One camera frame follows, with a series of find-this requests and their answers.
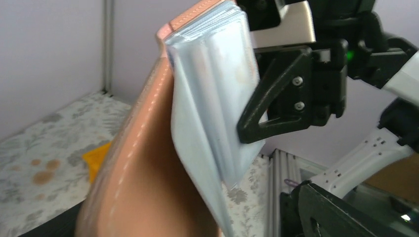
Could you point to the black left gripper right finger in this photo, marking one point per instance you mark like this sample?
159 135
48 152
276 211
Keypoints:
310 211

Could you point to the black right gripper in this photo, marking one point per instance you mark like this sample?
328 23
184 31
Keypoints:
301 85

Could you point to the floral tablecloth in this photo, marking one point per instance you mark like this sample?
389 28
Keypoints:
42 173

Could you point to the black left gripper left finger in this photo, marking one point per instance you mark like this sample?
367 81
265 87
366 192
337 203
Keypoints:
63 225

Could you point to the orange storage bin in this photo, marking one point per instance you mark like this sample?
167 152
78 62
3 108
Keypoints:
94 159

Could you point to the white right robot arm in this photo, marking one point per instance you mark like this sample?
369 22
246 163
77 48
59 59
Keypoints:
380 123

